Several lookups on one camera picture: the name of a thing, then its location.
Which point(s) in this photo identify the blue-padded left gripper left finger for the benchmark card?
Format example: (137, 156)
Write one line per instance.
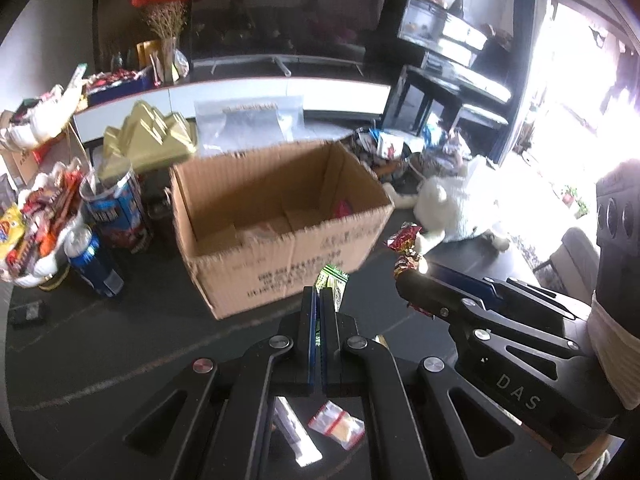
(213, 419)

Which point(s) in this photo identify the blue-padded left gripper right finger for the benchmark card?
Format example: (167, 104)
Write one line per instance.
(423, 420)

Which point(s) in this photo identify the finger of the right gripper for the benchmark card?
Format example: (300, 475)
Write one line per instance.
(498, 295)
(526, 331)

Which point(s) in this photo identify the grey white snack bar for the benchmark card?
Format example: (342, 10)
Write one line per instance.
(305, 451)

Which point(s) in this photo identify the red patterned snack bag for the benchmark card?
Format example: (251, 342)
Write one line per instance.
(411, 246)

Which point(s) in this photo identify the small clear red packet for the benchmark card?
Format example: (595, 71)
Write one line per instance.
(338, 425)

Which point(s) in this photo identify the green beef cracker packet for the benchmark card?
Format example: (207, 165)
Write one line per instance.
(332, 278)

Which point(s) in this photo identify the pink red snack packet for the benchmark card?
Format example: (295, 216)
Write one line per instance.
(342, 209)

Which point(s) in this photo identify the white plush toy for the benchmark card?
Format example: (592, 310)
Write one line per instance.
(452, 209)

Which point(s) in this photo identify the brown cardboard box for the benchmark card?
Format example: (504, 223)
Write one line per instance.
(256, 226)

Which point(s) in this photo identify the blue soda can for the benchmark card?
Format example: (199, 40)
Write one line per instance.
(92, 261)

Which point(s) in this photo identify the black piano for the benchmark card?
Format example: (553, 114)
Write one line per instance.
(438, 66)

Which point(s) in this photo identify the blue M&M canister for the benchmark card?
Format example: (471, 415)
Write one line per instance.
(111, 193)

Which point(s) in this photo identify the black television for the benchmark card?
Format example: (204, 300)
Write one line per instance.
(282, 38)

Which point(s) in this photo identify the dried flower vase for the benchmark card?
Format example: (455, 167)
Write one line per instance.
(166, 20)

